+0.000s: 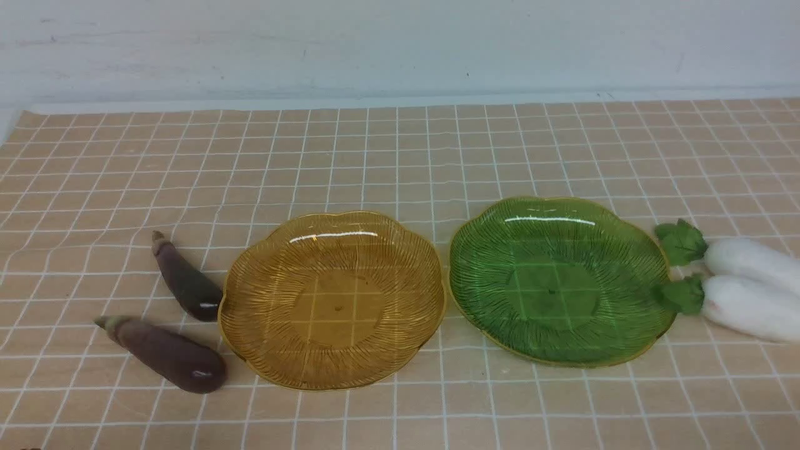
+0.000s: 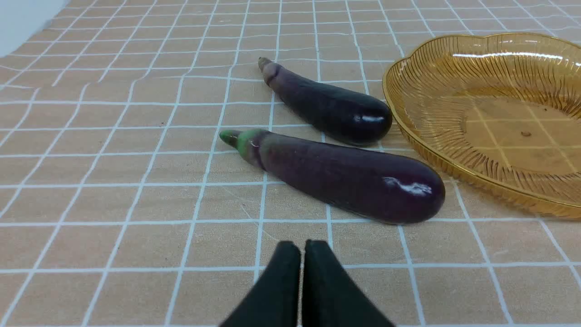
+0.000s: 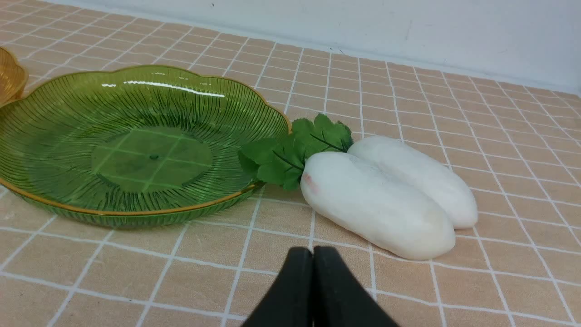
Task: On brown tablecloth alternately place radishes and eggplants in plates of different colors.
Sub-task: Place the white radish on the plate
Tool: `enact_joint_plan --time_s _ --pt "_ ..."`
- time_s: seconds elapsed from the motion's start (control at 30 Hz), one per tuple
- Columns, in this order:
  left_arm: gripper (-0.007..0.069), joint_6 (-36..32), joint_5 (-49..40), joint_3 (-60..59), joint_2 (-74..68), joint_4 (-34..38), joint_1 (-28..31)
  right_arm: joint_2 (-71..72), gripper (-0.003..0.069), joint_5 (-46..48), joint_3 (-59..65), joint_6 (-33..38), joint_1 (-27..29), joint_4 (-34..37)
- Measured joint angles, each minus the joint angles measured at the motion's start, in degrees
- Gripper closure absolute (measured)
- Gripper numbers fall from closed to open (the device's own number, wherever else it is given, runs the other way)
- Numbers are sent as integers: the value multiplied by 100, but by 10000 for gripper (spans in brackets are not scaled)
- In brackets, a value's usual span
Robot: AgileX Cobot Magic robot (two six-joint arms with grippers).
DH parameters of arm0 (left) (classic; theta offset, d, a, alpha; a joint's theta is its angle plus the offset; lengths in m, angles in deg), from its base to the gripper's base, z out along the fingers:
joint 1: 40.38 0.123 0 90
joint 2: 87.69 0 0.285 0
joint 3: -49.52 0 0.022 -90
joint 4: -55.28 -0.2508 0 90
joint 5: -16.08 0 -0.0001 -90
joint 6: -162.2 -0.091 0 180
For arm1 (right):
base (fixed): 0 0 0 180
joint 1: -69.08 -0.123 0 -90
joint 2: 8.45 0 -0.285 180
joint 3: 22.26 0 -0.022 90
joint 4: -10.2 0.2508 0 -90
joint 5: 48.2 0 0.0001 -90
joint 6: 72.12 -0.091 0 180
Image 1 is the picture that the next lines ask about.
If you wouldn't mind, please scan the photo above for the purple eggplant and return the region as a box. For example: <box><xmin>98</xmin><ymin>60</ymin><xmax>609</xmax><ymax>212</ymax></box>
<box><xmin>151</xmin><ymin>231</ymin><xmax>223</xmax><ymax>322</ymax></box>
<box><xmin>94</xmin><ymin>314</ymin><xmax>228</xmax><ymax>395</ymax></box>

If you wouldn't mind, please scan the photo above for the white radish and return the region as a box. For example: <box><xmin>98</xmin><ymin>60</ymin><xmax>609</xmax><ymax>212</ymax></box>
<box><xmin>656</xmin><ymin>274</ymin><xmax>799</xmax><ymax>344</ymax></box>
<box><xmin>654</xmin><ymin>219</ymin><xmax>799</xmax><ymax>296</ymax></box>

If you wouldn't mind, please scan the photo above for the amber glass plate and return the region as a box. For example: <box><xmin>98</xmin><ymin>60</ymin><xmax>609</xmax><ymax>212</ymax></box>
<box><xmin>217</xmin><ymin>211</ymin><xmax>448</xmax><ymax>391</ymax></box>

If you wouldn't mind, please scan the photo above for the green glass plate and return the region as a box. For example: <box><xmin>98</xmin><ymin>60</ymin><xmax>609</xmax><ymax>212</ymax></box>
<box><xmin>449</xmin><ymin>196</ymin><xmax>677</xmax><ymax>368</ymax></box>

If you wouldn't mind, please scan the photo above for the checkered beige tablecloth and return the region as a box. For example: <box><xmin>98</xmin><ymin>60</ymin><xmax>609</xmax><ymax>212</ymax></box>
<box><xmin>1</xmin><ymin>99</ymin><xmax>798</xmax><ymax>449</ymax></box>

